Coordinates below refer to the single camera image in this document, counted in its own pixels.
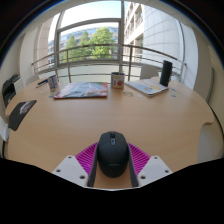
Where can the white mug with red print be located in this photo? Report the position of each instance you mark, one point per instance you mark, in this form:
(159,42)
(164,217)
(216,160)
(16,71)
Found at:
(117,80)

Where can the grey metal railing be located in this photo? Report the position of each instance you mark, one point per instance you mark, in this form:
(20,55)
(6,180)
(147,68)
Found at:
(100,45)

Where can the black cylinder speaker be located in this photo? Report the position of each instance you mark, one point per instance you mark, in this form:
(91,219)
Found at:
(166,73)

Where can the black printed mouse pad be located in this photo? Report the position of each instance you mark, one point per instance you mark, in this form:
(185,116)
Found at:
(20,115)

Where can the green tree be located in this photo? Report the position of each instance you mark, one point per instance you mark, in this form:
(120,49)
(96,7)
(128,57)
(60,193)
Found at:
(100,41)

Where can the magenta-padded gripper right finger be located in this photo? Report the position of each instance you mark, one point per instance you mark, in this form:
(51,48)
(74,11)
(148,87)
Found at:
(155,168)

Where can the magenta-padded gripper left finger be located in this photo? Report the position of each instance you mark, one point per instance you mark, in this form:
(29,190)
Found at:
(68,168)

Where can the light illustrated booklet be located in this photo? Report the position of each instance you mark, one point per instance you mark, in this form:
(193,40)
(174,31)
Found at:
(146,87)

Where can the black computer mouse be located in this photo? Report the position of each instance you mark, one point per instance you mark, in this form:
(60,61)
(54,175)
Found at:
(112,156)

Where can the red colourful magazine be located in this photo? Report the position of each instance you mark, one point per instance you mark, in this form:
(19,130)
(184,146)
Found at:
(81,90)

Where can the black and white printer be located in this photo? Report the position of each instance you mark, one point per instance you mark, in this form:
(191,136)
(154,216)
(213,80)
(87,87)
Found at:
(9,89)

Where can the grey window frame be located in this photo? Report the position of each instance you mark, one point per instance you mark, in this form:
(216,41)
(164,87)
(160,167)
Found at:
(121,40)

